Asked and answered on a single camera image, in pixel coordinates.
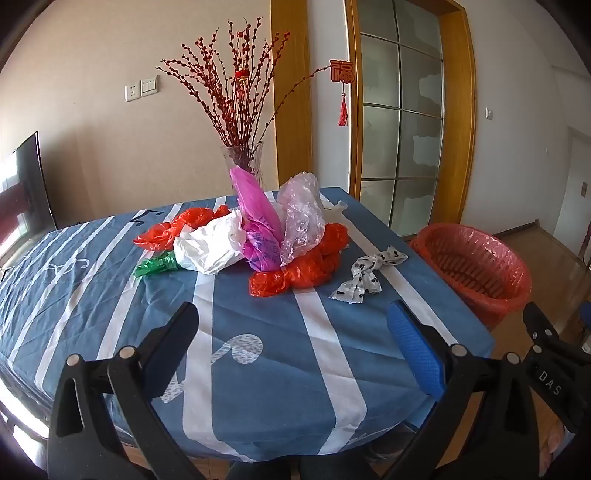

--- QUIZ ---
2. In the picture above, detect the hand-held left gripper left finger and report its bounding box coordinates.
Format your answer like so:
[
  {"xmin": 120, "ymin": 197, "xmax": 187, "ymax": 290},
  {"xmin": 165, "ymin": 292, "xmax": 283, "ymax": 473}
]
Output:
[{"xmin": 46, "ymin": 301, "xmax": 218, "ymax": 480}]

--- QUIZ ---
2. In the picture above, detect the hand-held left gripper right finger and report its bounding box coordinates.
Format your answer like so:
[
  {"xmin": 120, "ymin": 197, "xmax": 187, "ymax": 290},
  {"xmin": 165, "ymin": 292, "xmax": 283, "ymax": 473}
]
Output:
[{"xmin": 387, "ymin": 301, "xmax": 552, "ymax": 480}]

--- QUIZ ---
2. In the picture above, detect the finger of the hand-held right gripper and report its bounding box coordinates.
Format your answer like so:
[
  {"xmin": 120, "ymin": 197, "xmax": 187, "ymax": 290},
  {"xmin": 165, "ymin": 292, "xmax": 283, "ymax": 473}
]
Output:
[{"xmin": 523, "ymin": 302, "xmax": 561, "ymax": 347}]

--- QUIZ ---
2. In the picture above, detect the green plastic bag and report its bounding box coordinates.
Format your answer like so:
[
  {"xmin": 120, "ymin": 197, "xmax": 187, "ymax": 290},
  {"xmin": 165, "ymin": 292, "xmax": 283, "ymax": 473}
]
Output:
[{"xmin": 133, "ymin": 251, "xmax": 178, "ymax": 278}]

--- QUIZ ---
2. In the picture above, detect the red plastic waste basket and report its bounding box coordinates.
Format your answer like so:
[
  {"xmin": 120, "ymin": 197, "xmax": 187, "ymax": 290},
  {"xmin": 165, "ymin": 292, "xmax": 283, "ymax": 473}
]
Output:
[{"xmin": 410, "ymin": 224, "xmax": 532, "ymax": 328}]

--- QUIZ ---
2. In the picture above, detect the red plastic bag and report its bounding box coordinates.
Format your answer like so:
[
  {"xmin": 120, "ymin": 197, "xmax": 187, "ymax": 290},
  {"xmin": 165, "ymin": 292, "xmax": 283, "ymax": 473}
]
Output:
[
  {"xmin": 249, "ymin": 224, "xmax": 350, "ymax": 297},
  {"xmin": 133, "ymin": 205, "xmax": 232, "ymax": 252}
]

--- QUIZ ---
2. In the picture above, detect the person's right hand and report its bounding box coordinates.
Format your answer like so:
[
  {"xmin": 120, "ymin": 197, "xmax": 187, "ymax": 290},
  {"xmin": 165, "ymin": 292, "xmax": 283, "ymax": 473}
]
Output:
[{"xmin": 539, "ymin": 422, "xmax": 568, "ymax": 468}]

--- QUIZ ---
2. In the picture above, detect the red bin liner bag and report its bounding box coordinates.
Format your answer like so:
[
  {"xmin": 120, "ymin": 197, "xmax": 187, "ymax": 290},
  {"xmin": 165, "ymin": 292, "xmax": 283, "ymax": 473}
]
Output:
[{"xmin": 410, "ymin": 224, "xmax": 532, "ymax": 328}]

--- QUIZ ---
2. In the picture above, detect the white dotted plastic bag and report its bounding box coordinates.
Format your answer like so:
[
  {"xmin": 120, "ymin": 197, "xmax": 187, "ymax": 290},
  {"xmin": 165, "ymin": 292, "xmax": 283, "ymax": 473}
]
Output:
[{"xmin": 329, "ymin": 246, "xmax": 409, "ymax": 305}]

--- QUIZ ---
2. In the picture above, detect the blue striped tablecloth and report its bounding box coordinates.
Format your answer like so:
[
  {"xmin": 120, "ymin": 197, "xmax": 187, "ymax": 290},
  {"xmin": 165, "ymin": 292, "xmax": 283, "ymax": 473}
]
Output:
[{"xmin": 0, "ymin": 186, "xmax": 495, "ymax": 462}]

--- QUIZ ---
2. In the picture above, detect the white room door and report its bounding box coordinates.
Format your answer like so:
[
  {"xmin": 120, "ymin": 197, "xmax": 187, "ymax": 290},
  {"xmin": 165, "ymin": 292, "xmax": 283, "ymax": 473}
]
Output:
[{"xmin": 551, "ymin": 127, "xmax": 591, "ymax": 259}]

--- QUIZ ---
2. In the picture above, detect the small clear plastic bag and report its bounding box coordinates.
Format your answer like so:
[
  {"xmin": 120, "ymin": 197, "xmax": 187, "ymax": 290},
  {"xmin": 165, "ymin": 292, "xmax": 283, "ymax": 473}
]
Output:
[{"xmin": 321, "ymin": 194, "xmax": 347, "ymax": 223}]

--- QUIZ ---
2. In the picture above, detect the magenta plastic bag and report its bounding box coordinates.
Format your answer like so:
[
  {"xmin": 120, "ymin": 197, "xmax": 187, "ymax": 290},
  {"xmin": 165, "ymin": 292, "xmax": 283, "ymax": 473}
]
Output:
[{"xmin": 230, "ymin": 166, "xmax": 284, "ymax": 273}]

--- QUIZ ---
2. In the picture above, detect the clear crinkled plastic bag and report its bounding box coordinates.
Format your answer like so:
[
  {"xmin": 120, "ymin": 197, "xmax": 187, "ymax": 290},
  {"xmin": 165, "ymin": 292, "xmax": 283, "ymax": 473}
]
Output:
[{"xmin": 276, "ymin": 172, "xmax": 327, "ymax": 265}]

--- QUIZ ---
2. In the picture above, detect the clear glass vase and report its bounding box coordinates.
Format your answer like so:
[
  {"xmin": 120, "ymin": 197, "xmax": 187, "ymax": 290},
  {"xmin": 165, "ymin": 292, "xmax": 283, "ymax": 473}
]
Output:
[{"xmin": 225, "ymin": 142, "xmax": 265, "ymax": 190}]

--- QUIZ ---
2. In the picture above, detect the frosted glass panel door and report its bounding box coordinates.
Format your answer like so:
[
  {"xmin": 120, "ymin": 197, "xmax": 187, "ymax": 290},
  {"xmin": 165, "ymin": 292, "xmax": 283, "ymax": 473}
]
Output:
[{"xmin": 358, "ymin": 0, "xmax": 446, "ymax": 238}]

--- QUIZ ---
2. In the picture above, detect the black flat television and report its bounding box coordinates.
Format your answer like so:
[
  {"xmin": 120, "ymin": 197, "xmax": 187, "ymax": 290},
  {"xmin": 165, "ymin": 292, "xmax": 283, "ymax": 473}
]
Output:
[{"xmin": 0, "ymin": 130, "xmax": 58, "ymax": 271}]

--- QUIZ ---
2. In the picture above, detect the glass vase with red branches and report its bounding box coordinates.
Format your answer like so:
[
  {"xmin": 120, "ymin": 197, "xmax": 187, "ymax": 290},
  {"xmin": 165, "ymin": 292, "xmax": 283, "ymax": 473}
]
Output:
[{"xmin": 156, "ymin": 19, "xmax": 333, "ymax": 169}]

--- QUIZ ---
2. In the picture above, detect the red hanging tassel ornament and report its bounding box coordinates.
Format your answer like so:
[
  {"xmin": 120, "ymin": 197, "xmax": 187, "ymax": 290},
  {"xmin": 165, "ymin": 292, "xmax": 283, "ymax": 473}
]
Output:
[{"xmin": 329, "ymin": 58, "xmax": 355, "ymax": 127}]

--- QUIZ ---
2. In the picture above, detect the wooden door frame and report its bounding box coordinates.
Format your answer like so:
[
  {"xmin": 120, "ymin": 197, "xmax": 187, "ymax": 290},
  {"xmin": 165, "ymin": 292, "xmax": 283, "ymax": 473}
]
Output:
[{"xmin": 344, "ymin": 0, "xmax": 476, "ymax": 238}]

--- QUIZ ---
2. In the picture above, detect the wooden door post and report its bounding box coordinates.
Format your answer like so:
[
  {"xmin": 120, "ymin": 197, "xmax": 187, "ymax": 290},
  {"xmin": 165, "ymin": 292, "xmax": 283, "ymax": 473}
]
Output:
[{"xmin": 270, "ymin": 0, "xmax": 315, "ymax": 190}]

